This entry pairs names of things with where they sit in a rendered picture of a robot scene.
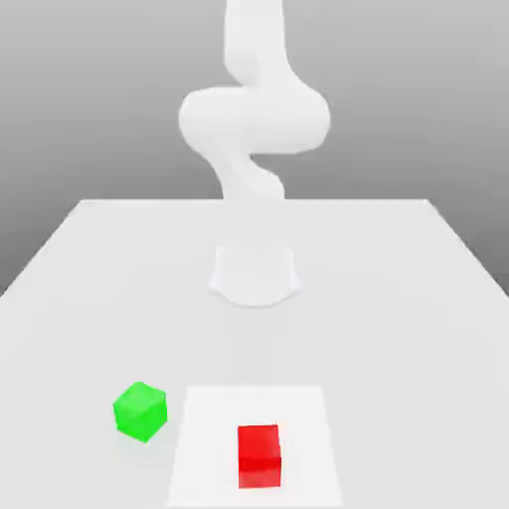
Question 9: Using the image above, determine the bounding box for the small green cube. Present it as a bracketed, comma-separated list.
[111, 380, 169, 444]

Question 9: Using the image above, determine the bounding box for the small red cube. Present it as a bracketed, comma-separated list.
[237, 424, 283, 490]

